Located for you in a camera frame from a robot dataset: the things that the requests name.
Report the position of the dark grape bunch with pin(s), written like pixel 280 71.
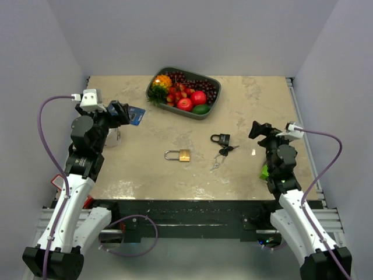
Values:
pixel 179 79

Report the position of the small silver key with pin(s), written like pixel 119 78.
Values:
pixel 215 166

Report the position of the red box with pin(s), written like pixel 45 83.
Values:
pixel 58 181

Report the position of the red apple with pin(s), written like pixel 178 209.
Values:
pixel 185 104
pixel 198 98

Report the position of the red apple front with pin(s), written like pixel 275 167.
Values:
pixel 185 104

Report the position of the black padlock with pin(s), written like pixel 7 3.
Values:
pixel 221 139

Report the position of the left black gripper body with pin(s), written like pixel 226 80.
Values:
pixel 105 121

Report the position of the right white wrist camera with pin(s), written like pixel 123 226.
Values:
pixel 292 132

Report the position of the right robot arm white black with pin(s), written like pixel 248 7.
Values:
pixel 318 255

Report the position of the black headed key bunch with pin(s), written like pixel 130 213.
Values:
pixel 224 152

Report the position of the white paper roll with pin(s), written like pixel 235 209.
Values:
pixel 113 138

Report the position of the grey fruit tray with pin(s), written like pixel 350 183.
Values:
pixel 157 95

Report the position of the green black box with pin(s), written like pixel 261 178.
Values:
pixel 264 173

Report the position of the red cherry cluster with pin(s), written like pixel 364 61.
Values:
pixel 178 92

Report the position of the aluminium frame rail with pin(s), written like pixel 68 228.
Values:
pixel 330 217

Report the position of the green avocado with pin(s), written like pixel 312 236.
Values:
pixel 201 109

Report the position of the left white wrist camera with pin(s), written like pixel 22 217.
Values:
pixel 91 101

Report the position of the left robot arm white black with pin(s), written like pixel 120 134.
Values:
pixel 59 252

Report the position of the blue card package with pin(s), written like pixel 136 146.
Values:
pixel 136 114

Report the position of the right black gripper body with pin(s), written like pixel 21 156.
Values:
pixel 273 141

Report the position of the brass padlock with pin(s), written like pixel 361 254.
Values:
pixel 182 155

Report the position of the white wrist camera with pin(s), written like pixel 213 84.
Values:
pixel 292 132
pixel 91 101

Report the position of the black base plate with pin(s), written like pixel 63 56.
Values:
pixel 245 220

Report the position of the red apple back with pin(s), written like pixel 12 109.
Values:
pixel 198 98

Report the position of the orange pineapple toy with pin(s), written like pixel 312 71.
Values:
pixel 162 81

